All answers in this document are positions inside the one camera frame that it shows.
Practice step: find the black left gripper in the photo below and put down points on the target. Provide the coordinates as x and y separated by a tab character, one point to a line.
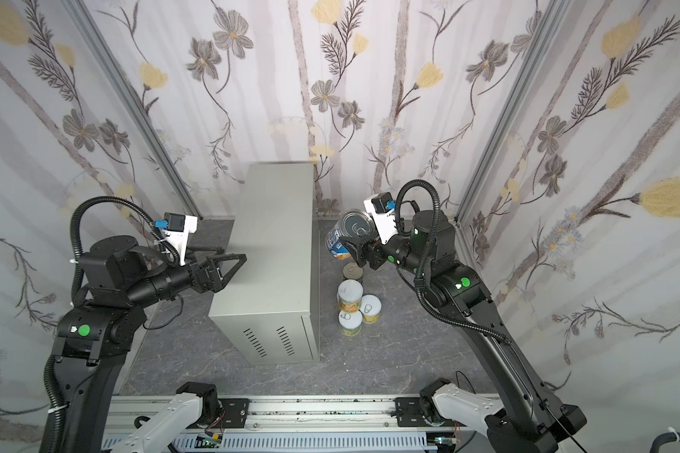
202	275

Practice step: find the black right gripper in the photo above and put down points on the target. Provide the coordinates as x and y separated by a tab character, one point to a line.
371	252

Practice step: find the dark navy label can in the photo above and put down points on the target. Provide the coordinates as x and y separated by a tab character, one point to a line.
353	271

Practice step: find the light blue label can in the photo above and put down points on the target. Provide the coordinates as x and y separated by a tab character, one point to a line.
350	233

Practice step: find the peach can white lid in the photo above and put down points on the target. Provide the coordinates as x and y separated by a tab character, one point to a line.
349	295

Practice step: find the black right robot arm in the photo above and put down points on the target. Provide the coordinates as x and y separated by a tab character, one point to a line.
411	232

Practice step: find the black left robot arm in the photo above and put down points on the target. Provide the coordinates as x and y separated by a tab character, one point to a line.
114	283

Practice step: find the small yellow label can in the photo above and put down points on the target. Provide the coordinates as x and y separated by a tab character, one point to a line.
371	308

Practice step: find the grey metal cabinet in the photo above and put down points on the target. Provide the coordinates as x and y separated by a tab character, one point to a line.
270	309

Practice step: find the green label can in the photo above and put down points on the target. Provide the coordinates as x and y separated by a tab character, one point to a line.
350	322

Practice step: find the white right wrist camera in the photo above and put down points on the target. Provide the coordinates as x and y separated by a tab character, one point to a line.
381	208

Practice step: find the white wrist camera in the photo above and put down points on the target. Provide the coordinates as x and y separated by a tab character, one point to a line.
175	229
381	208

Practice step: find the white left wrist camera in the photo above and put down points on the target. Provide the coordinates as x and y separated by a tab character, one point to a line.
175	229

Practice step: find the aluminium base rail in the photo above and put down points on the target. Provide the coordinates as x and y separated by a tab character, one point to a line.
270	416

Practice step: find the white slotted cable duct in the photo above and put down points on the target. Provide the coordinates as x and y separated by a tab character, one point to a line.
306	442

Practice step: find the aluminium corner post left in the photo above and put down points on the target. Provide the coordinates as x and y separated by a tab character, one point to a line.
91	35

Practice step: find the aluminium corner post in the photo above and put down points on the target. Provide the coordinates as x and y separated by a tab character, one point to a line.
91	35
539	46

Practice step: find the aluminium corner post right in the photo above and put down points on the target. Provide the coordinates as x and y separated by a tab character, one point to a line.
539	46

